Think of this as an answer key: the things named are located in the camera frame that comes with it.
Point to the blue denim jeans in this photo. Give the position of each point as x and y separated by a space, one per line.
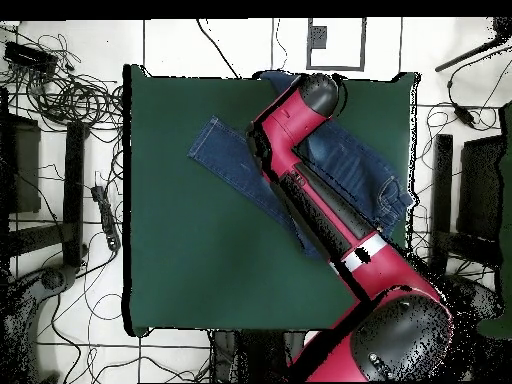
224 152

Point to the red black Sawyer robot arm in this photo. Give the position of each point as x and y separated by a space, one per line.
384 272

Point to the dark flat panel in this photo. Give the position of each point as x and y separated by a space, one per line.
480 188
26 168

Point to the dark green table cloth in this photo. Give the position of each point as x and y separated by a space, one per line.
200 260

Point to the black power strip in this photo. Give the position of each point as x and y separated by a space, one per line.
107 218

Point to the black wheeled chair base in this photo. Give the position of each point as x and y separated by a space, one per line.
480 298
54 278

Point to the black power adapter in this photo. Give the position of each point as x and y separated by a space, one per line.
464 114

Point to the black tripod pole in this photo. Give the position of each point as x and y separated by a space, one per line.
464 58

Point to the black electronics box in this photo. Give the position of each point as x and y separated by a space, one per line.
30 58

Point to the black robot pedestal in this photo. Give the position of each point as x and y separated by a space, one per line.
260 356

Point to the black stand base frame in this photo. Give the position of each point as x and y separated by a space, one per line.
443 192
74 192

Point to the grey square floor frame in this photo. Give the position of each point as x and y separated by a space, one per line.
318 38

